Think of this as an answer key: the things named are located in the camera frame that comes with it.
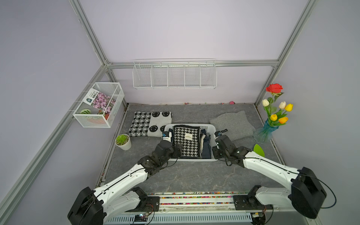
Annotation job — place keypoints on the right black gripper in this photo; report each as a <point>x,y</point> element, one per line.
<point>214,152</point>

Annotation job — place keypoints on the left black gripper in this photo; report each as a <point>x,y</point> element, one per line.
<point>176,151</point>

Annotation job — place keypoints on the navy grey plaid scarf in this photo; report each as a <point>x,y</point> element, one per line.
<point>206,150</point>

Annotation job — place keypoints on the white plastic perforated basket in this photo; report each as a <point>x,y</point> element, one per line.
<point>210,129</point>

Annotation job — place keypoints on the black white houndstooth scarf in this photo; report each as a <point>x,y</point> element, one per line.
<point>190,138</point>

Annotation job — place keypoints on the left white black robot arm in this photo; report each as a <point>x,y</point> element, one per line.
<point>96,206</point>

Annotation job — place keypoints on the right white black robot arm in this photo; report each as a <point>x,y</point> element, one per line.
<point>301,189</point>

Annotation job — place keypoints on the houndstooth and circle pattern scarf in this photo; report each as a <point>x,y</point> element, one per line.
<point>149,124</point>

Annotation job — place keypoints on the green leaf shaped spatula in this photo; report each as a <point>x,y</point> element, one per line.
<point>258,150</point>

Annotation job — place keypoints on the small potted green plant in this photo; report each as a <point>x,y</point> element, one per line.
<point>123,141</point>

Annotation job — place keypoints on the yellow tulip lower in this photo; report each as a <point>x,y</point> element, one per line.
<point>273,117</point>

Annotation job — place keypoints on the white tulip left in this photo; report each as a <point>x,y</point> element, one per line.
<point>265,103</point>

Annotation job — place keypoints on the white tulip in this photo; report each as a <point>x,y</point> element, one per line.
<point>282,105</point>
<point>265,103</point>

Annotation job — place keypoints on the orange yellow tulip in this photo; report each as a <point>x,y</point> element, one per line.
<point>283,120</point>

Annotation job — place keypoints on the white tulip right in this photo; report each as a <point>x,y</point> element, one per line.
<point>282,105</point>

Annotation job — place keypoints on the yellow tulip upper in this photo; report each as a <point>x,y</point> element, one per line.
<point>289,107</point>

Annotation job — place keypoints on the red artificial rose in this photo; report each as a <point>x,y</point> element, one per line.
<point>274,88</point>

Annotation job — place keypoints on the flower picture seed packet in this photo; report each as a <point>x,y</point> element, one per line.
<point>99,100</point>

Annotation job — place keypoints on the green striped ball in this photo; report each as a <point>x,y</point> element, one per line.
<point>86,111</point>

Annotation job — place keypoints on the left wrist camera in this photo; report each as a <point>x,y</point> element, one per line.
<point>167,136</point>

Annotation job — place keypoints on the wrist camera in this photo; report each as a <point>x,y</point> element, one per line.
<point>167,136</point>
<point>219,133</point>

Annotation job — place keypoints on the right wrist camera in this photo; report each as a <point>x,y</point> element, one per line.
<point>219,133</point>

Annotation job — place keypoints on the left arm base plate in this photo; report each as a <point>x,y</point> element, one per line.
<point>148,204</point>

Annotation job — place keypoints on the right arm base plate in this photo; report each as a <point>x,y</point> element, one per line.
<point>248,203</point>

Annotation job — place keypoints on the aluminium mounting rail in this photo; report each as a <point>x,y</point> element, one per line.
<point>209,203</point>

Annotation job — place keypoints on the white mesh wall box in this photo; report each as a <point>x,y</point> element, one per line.
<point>98,118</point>

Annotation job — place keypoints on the white wire wall shelf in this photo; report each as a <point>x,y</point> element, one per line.
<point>190,73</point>

